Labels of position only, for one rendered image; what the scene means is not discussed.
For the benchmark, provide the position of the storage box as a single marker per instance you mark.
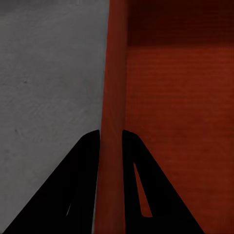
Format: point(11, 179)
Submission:
point(169, 78)

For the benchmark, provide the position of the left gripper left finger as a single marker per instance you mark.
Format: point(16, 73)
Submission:
point(65, 202)

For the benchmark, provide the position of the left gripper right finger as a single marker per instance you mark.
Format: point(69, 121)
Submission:
point(170, 215)

